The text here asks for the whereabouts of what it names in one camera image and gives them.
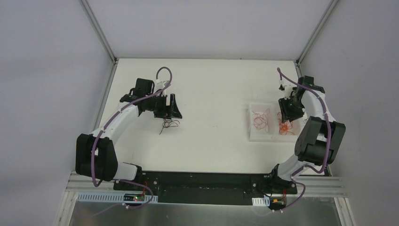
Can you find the right white slotted cable duct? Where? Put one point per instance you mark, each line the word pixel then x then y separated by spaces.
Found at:
pixel 262 201

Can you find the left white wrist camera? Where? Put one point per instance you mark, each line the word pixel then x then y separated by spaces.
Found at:
pixel 161 86

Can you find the white slotted cable duct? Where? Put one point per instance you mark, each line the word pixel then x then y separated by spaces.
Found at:
pixel 134 198
pixel 262 201

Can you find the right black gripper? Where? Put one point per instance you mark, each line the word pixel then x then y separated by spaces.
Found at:
pixel 289 109

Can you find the left white slotted cable duct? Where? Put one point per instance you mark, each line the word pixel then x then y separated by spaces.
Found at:
pixel 134 198

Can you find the aluminium frame rail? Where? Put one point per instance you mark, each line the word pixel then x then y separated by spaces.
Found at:
pixel 318 186

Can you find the clear plastic compartment tray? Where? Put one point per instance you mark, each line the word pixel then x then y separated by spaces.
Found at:
pixel 265 125

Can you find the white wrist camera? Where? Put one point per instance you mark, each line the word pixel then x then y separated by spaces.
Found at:
pixel 284 86
pixel 161 86

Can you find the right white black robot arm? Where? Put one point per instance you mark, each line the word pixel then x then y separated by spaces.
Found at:
pixel 319 140

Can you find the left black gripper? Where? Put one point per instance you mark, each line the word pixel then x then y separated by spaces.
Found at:
pixel 168 106

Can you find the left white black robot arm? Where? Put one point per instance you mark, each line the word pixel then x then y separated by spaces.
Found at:
pixel 95 152

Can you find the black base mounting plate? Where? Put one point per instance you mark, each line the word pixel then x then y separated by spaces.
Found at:
pixel 207 188

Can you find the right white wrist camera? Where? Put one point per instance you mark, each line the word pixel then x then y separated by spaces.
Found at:
pixel 284 86

